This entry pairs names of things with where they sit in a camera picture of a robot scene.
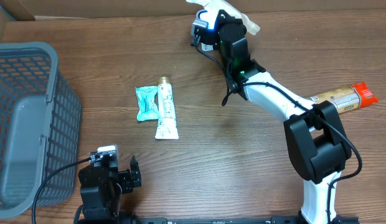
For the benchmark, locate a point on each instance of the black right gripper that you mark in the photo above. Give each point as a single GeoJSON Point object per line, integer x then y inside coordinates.
{"type": "Point", "coordinates": [222, 18]}

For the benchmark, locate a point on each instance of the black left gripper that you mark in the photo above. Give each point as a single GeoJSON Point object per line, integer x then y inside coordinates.
{"type": "Point", "coordinates": [127, 179]}

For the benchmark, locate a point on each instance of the San Remo spaghetti packet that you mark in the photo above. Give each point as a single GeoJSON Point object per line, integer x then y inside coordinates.
{"type": "Point", "coordinates": [349, 98]}

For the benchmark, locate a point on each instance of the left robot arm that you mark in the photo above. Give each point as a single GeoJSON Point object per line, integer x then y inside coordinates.
{"type": "Point", "coordinates": [101, 186]}

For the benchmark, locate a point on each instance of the white Pantene tube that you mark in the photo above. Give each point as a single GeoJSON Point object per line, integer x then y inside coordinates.
{"type": "Point", "coordinates": [167, 127]}

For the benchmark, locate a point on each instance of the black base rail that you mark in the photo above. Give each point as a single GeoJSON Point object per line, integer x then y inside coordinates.
{"type": "Point", "coordinates": [272, 220]}

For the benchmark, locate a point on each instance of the teal snack packet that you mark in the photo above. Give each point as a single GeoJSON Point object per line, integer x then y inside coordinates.
{"type": "Point", "coordinates": [148, 109]}

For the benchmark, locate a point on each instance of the grey plastic basket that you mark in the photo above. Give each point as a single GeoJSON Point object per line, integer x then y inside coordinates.
{"type": "Point", "coordinates": [40, 116]}

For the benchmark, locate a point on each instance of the white barcode scanner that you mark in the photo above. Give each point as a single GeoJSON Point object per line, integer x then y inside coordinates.
{"type": "Point", "coordinates": [207, 36]}

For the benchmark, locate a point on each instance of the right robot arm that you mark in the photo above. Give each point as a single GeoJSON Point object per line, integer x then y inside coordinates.
{"type": "Point", "coordinates": [318, 147]}

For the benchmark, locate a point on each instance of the translucent beige pouch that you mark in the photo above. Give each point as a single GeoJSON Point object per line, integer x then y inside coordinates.
{"type": "Point", "coordinates": [214, 6]}

